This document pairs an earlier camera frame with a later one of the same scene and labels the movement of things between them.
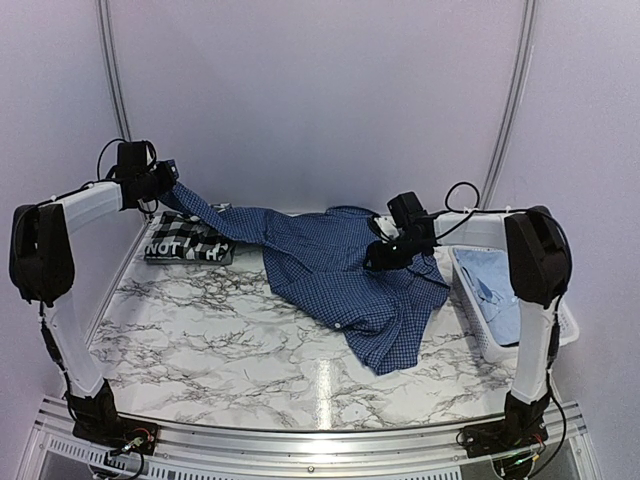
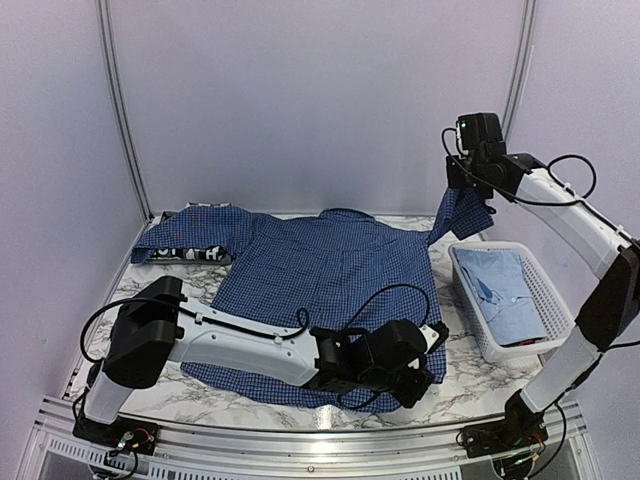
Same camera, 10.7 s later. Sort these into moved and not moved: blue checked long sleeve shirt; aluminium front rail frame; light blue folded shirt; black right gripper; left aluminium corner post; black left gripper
Moved: black right gripper; blue checked long sleeve shirt; black left gripper
Not moved: light blue folded shirt; aluminium front rail frame; left aluminium corner post
